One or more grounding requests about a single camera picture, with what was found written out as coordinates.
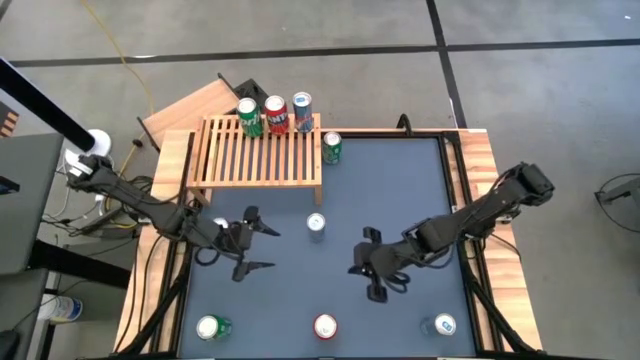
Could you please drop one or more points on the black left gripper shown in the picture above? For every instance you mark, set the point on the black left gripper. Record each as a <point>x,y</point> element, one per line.
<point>232,240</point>

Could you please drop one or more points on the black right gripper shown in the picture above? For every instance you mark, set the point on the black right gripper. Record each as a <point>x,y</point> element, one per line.
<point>382,260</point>

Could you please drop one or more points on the green Sprite can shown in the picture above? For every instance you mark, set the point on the green Sprite can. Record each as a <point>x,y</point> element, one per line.
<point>250,120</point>
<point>212,327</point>
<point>331,150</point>

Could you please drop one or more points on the blue silver slim can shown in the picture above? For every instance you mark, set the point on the blue silver slim can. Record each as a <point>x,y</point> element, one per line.
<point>315,222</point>
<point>444,324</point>
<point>302,112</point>

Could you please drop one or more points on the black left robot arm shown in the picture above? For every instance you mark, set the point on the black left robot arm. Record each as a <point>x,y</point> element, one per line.
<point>145,205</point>

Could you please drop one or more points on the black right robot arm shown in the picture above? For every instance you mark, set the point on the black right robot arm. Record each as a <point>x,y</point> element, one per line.
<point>480,215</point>

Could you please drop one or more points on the wooden slatted shelf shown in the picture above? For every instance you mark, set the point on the wooden slatted shelf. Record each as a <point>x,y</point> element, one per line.
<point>250,184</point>

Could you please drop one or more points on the wooden table side board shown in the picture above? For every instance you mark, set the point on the wooden table side board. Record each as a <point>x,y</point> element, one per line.
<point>480,160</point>
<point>170,160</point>

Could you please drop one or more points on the light wooden bench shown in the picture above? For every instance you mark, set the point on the light wooden bench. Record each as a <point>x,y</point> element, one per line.
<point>190,112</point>

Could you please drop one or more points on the black power strip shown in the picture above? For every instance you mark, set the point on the black power strip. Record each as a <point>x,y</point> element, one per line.
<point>100,225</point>

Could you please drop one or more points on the white round pole base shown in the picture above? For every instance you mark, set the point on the white round pole base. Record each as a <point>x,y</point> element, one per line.
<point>100,142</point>

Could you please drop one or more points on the white plastic bottle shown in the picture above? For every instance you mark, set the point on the white plastic bottle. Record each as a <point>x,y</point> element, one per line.
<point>60,308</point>

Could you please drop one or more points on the grey desk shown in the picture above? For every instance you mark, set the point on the grey desk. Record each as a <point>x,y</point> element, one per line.
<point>30,200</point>

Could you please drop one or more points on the black pole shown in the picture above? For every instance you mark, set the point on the black pole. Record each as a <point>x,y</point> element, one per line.
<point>40,105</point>

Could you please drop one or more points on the black floor stand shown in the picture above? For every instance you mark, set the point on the black floor stand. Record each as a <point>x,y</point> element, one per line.
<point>620,192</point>

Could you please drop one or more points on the orange striped panel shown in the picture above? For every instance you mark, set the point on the orange striped panel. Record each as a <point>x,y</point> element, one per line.
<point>7,122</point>

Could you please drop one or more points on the black aluminium table frame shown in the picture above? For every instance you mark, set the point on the black aluminium table frame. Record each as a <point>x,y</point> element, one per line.
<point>380,134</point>

